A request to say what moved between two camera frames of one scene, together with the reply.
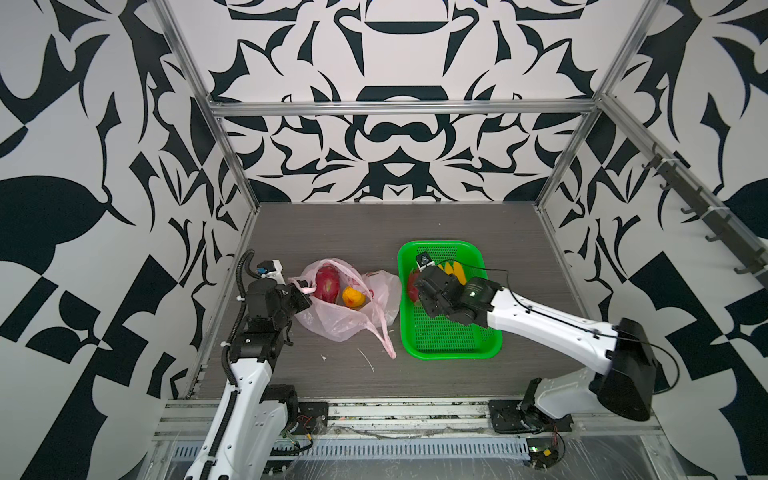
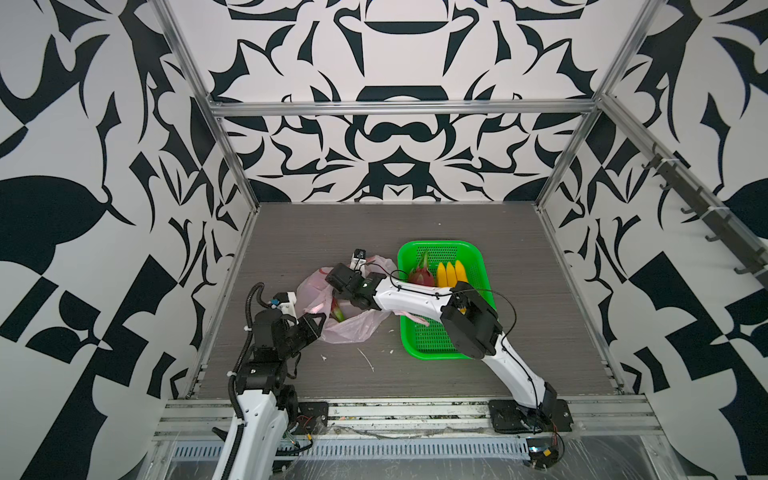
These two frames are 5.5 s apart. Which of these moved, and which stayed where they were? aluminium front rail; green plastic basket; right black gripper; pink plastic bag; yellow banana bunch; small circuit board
Moved: pink plastic bag; right black gripper
Stayed: small circuit board; aluminium front rail; green plastic basket; yellow banana bunch
